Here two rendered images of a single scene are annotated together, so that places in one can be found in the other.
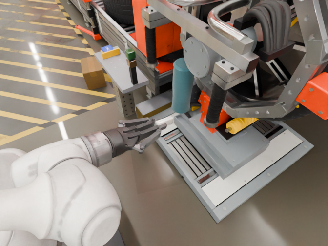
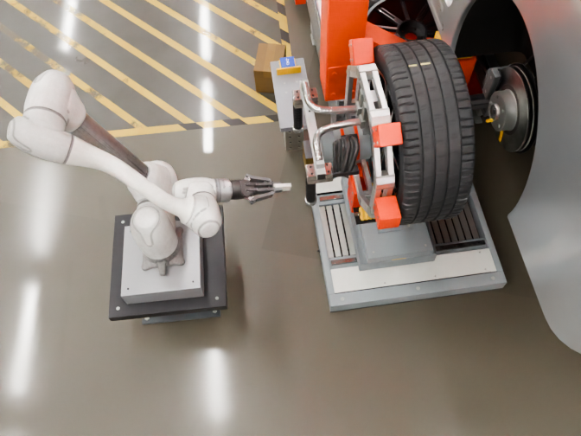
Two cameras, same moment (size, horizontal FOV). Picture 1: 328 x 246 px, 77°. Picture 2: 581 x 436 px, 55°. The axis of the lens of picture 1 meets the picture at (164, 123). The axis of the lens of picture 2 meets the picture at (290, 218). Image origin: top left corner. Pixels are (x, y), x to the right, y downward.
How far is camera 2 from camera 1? 1.55 m
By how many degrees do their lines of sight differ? 18
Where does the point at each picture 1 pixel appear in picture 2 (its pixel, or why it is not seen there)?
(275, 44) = (341, 169)
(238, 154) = (384, 248)
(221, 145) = (371, 231)
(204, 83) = not seen: hidden behind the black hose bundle
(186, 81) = not seen: hidden behind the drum
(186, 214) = (303, 290)
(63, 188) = (198, 205)
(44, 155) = (192, 185)
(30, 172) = (183, 191)
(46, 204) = (190, 209)
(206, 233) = (314, 315)
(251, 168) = (403, 273)
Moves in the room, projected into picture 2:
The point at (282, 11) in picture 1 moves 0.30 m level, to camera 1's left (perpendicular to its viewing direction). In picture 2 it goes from (349, 151) to (267, 122)
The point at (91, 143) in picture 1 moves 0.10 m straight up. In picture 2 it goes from (220, 186) to (215, 170)
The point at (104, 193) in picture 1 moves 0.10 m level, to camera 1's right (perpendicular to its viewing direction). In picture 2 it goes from (214, 214) to (240, 226)
